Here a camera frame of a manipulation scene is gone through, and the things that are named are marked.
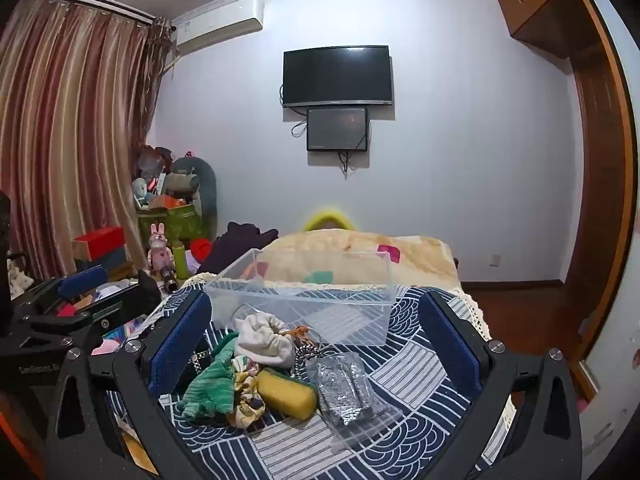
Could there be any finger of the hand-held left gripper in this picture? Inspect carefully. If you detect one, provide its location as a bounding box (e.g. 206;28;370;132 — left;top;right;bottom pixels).
30;270;166;348
12;266;110;322

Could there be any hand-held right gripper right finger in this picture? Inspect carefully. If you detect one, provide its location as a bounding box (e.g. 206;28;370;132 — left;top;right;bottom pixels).
417;290;586;480

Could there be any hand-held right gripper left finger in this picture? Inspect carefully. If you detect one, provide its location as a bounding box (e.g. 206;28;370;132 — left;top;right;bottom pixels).
44;290;217;480

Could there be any green knitted cloth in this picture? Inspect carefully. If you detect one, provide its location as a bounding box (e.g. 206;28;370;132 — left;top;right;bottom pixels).
176;332;251;421

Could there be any white drawstring pouch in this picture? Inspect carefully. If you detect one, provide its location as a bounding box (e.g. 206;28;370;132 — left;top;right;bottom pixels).
234;312;297;371

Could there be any yellow patterned scrunchie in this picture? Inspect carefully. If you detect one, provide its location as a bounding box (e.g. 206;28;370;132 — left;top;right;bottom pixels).
227;355;268;428

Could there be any yellow sponge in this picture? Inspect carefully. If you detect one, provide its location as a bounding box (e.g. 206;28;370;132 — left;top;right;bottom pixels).
256;367;319;417

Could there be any orange knotted cord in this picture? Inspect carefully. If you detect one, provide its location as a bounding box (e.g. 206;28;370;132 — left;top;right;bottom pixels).
282;325;314;347

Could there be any black white braided cord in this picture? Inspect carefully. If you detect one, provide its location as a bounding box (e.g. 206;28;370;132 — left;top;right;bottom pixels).
287;340;322;376

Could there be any clear plastic storage box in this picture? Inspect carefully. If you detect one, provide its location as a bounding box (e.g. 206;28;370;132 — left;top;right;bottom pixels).
202;249;397;347

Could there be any red soft item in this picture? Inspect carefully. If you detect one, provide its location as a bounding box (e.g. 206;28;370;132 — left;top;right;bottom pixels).
190;237;215;263

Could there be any red box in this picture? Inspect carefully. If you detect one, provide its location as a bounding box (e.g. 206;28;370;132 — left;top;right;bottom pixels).
72;226;126;261

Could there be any blue white patterned cloth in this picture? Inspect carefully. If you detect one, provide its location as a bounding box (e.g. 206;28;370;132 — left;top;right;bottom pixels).
107;285;516;480

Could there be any pink rabbit toy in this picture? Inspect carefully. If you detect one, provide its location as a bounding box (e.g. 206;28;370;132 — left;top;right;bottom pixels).
149;222;174;275

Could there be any green bottle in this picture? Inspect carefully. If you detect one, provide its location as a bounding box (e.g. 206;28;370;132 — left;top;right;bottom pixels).
172;241;192;281

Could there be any beige fleece blanket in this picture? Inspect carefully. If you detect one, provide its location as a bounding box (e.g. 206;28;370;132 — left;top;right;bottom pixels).
260;229;461;293

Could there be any green cardboard box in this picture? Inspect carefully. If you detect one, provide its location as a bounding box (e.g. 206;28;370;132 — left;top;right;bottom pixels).
137;202;202;250

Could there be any dark purple clothing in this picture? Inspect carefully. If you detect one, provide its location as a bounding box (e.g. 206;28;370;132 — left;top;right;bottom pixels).
197;221;280;277

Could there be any pile of assorted toys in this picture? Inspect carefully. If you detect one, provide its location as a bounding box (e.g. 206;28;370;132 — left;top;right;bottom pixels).
131;145;175;209

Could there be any grey plush toy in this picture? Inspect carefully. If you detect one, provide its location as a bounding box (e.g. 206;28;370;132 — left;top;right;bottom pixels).
165;156;218;241

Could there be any striped brown curtain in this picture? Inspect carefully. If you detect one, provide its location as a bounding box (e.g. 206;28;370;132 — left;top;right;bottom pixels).
0;0;177;282

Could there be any small black monitor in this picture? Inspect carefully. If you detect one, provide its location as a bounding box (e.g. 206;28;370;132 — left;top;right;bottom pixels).
306;106;370;152

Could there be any white air conditioner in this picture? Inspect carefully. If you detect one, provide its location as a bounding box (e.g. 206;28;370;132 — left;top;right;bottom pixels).
172;0;264;56

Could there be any wooden overhead cabinet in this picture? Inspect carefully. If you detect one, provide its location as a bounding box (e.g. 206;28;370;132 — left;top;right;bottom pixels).
496;0;595;61

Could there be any yellow ring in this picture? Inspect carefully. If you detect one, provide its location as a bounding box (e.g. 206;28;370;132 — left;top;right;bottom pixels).
303;207;356;233

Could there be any wooden door frame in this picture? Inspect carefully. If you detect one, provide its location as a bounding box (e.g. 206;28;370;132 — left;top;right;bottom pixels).
565;0;640;363

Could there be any white curtain rail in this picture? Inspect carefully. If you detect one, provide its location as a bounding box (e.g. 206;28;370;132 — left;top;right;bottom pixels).
25;0;157;25

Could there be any wall-mounted black television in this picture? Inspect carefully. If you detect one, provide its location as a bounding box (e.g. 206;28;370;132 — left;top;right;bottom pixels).
282;45;392;109

